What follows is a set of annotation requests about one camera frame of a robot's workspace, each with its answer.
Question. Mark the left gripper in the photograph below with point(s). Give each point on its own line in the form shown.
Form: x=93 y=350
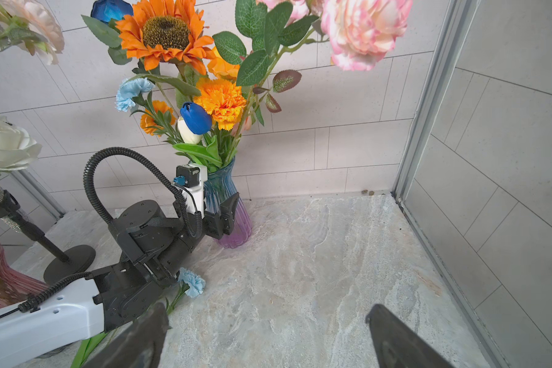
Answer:
x=222 y=223

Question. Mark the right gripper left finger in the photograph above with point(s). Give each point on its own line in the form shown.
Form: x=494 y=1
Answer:
x=140 y=345

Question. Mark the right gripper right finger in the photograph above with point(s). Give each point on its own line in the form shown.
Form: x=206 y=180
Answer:
x=396 y=345

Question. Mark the blue purple glass vase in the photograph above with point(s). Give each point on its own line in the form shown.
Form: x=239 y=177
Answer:
x=218 y=188

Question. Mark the dark red glass vase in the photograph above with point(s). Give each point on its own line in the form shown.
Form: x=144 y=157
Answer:
x=15 y=286

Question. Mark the dark blue rose vase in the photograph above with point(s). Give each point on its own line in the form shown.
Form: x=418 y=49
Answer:
x=106 y=10

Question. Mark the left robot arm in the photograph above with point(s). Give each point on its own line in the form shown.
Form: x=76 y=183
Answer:
x=84 y=305

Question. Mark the white tulip right vase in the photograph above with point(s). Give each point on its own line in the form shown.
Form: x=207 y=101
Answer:
x=187 y=136

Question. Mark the blue tulip right vase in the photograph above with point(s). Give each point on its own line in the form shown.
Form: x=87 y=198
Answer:
x=196 y=118

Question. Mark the light blue carnation right vase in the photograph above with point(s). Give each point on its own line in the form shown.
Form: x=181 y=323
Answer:
x=135 y=96

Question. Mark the orange carnation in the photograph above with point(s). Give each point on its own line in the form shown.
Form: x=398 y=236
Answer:
x=160 y=121

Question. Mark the orange rose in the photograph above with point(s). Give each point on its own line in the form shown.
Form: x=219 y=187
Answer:
x=222 y=69

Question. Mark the orange gerbera flower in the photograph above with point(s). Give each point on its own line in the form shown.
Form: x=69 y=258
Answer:
x=164 y=30

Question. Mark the pink roses stem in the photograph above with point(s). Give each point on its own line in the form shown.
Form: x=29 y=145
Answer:
x=359 y=33

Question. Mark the pink rose spray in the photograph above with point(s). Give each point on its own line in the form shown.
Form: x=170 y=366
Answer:
x=30 y=26

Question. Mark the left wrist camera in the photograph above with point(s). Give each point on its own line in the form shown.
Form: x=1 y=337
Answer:
x=191 y=178

